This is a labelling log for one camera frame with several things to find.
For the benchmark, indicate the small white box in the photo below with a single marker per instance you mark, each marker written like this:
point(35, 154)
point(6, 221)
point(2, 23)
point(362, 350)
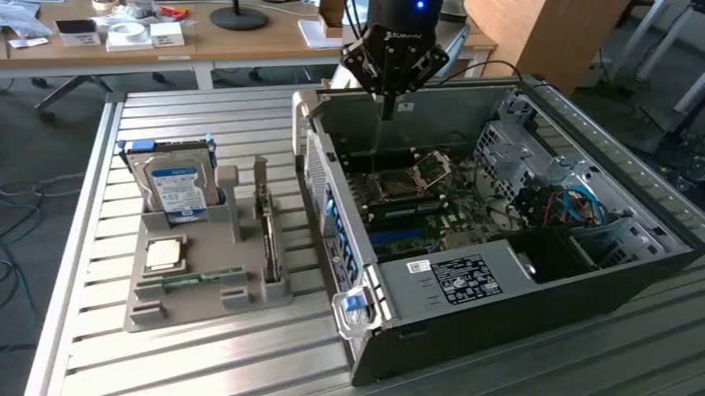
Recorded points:
point(165, 33)

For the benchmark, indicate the white label card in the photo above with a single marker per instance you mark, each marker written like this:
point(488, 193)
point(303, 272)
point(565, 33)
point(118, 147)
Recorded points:
point(27, 42)

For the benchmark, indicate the green motherboard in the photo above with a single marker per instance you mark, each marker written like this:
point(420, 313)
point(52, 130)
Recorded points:
point(473, 206)

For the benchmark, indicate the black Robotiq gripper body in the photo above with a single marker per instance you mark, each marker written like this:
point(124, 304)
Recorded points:
point(402, 24)

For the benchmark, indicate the black open PC case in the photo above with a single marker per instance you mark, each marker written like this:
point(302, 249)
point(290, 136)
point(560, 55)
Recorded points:
point(496, 330)

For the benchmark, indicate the flat white box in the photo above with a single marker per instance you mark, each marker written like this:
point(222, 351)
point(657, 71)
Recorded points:
point(130, 46)

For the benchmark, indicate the white tape roll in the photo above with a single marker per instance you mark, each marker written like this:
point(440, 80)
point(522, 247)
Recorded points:
point(112, 33)

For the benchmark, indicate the metal socket cover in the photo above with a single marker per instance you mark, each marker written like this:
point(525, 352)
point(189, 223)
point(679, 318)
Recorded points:
point(432, 169)

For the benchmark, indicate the installed RAM stick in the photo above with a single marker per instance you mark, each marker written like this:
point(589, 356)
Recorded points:
point(408, 208)

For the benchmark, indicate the green loose RAM stick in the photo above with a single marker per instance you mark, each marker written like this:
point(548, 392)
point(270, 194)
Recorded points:
point(182, 280)

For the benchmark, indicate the black round lamp base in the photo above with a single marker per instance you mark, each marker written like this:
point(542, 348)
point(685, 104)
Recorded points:
point(239, 20)

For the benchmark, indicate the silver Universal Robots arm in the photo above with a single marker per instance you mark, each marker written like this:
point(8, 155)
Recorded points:
point(458, 45)

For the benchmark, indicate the grey power supply unit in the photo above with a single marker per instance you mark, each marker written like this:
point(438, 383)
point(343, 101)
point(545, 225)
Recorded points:
point(408, 288)

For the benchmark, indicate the blue case latch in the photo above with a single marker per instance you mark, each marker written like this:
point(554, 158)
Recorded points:
point(355, 302)

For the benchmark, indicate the CPU socket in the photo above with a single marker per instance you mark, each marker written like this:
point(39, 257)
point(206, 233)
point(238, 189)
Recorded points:
point(397, 185)

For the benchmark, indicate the brown cardboard box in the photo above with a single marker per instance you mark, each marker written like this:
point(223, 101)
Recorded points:
point(330, 14)

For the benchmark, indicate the clear plastic bag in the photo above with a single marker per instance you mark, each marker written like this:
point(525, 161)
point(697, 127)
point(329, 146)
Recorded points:
point(22, 24)

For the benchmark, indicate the silver CPU chip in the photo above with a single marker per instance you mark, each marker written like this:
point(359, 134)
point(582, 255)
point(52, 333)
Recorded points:
point(165, 253)

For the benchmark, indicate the grey plastic parts rack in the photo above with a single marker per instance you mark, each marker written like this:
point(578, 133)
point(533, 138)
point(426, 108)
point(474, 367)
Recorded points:
point(209, 247)

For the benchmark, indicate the graphics card with metal bracket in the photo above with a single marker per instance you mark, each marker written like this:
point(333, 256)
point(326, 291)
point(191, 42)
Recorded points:
point(270, 239)

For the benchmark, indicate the plain metal disk bay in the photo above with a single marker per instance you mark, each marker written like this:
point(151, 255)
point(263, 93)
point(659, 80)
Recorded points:
point(623, 243)

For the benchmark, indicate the hard disk in blue caddy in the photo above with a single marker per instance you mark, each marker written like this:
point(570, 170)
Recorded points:
point(177, 185)

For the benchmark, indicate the blue expansion slot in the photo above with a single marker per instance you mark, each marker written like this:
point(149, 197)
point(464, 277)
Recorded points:
point(397, 237)

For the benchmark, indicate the perforated metal disk bay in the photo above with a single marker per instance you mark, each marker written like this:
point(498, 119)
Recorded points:
point(512, 152)

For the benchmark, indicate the wooden office desk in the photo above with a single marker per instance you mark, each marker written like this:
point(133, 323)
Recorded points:
point(55, 57)

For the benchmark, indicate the black plastic air duct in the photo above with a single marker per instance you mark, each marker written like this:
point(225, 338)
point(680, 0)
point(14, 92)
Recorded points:
point(550, 255)

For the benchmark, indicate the white metal desk leg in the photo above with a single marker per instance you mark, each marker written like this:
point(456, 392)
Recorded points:
point(652, 57)

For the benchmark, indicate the orange small item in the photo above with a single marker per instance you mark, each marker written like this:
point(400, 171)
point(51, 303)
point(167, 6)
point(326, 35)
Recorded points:
point(174, 12)

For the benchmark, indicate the white box with black lid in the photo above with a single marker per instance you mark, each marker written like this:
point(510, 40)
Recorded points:
point(79, 39)

